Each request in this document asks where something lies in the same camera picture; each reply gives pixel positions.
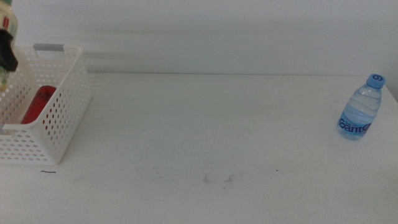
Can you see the red cola can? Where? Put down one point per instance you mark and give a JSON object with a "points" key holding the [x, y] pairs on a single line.
{"points": [[37, 105]]}

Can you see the blue-capped water bottle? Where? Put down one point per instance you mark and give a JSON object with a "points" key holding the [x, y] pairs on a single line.
{"points": [[360, 109]]}

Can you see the white perforated plastic basket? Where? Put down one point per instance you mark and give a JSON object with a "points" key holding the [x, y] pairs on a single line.
{"points": [[18, 127]]}

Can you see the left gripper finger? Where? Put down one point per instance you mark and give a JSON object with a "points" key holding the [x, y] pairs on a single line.
{"points": [[7, 53]]}

